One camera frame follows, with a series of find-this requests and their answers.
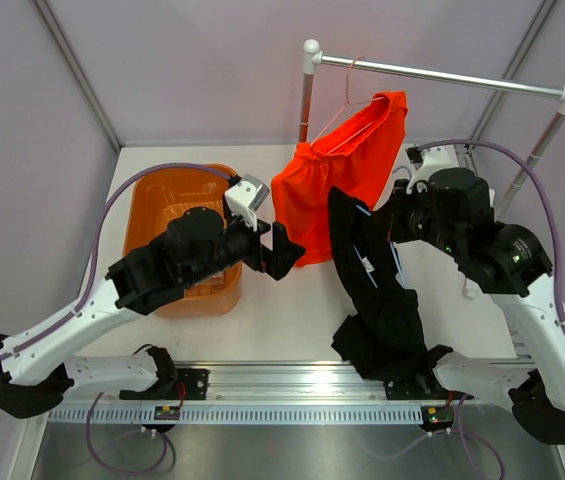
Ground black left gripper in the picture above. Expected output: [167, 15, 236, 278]
[185, 205, 304, 287]

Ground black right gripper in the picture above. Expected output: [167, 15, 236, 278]
[372, 177, 465, 259]

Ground blue wire hanger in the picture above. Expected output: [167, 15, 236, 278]
[351, 203, 408, 289]

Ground orange shorts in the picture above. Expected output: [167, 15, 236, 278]
[271, 91, 408, 267]

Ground black shorts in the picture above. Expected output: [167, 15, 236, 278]
[327, 187, 431, 383]

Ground pink wire hanger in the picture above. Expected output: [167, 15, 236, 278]
[310, 54, 386, 155]

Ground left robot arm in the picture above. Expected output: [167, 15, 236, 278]
[0, 207, 305, 419]

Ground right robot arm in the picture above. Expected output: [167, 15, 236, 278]
[373, 167, 565, 445]

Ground orange plastic basket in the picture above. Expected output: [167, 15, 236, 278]
[124, 164, 242, 319]

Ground silver clothes rack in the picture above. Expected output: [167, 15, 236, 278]
[296, 38, 565, 301]

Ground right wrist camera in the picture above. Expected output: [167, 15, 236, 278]
[406, 146, 459, 194]

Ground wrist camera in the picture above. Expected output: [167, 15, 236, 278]
[406, 146, 459, 194]
[223, 174, 270, 231]

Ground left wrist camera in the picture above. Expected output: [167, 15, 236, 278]
[223, 174, 270, 231]

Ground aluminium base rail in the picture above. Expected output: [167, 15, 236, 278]
[26, 362, 565, 405]

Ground white slotted cable duct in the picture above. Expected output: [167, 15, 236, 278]
[49, 404, 424, 425]

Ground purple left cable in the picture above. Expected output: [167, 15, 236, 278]
[0, 162, 236, 404]

